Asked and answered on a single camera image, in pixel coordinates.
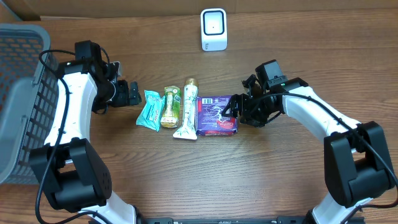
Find teal plastic packet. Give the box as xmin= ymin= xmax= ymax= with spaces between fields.
xmin=136 ymin=90 xmax=165 ymax=132

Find purple Carefree pad pack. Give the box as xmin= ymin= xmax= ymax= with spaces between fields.
xmin=195 ymin=95 xmax=238 ymax=136

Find green yellow snack packet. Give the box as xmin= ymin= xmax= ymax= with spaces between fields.
xmin=160 ymin=86 xmax=181 ymax=128

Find white bamboo print tube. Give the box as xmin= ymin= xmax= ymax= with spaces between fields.
xmin=173 ymin=78 xmax=198 ymax=140

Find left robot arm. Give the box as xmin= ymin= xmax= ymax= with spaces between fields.
xmin=29 ymin=40 xmax=146 ymax=223

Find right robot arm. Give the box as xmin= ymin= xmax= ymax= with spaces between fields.
xmin=221 ymin=60 xmax=397 ymax=223

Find white barcode scanner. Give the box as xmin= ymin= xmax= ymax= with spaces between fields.
xmin=200 ymin=8 xmax=228 ymax=52

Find grey plastic basket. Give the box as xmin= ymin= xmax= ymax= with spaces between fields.
xmin=1 ymin=24 xmax=58 ymax=184

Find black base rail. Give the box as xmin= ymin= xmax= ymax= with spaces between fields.
xmin=144 ymin=216 xmax=304 ymax=224

